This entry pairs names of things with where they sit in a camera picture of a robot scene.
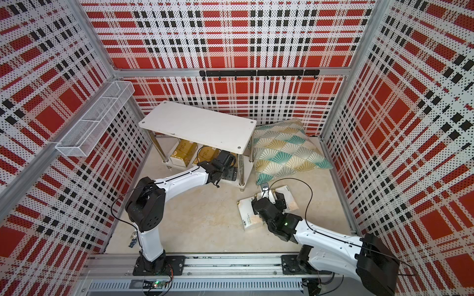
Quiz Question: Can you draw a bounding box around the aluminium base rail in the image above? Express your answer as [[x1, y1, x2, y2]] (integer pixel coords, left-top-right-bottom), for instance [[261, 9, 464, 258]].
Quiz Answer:
[[73, 253, 318, 296]]

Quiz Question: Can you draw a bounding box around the white wire mesh basket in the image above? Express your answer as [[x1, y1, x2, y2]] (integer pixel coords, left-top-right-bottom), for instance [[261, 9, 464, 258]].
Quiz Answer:
[[56, 80, 134, 157]]

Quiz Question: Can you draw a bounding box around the gold tissue pack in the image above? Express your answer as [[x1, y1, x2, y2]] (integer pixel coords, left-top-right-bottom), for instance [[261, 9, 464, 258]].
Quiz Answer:
[[193, 146, 220, 165], [228, 153, 237, 167], [170, 139, 198, 167]]

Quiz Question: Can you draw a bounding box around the white two-tier shelf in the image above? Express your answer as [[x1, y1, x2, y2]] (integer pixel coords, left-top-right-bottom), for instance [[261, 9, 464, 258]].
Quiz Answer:
[[139, 101, 257, 191]]

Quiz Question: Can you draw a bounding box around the small blue sensor module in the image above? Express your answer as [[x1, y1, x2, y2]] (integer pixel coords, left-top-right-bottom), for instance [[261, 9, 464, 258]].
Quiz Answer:
[[128, 231, 138, 249]]

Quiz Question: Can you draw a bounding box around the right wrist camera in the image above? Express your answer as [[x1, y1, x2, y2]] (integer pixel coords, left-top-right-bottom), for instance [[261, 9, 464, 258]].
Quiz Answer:
[[260, 183, 270, 193]]

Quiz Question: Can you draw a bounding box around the black wall hook rail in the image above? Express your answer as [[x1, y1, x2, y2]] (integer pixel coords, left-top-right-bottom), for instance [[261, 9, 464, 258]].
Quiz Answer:
[[199, 69, 320, 79]]

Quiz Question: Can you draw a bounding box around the white tissue pack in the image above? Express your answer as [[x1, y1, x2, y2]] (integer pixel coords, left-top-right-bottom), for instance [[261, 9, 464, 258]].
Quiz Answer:
[[237, 197, 264, 231], [279, 186, 299, 214], [259, 190, 275, 204]]

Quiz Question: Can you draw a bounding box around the green gold patterned cushion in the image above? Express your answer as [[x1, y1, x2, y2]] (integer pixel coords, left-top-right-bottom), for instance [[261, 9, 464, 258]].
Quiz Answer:
[[252, 120, 333, 186]]

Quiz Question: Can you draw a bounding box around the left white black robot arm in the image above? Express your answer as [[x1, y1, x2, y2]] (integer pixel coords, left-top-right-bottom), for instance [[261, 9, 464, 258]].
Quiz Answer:
[[125, 159, 238, 274]]

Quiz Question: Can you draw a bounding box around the green circuit board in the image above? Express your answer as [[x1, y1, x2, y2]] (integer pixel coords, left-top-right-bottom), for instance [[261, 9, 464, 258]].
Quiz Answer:
[[143, 280, 169, 291]]

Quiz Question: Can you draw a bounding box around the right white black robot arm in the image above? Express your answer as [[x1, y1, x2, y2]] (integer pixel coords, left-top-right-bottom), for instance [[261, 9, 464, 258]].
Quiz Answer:
[[251, 197, 401, 296]]

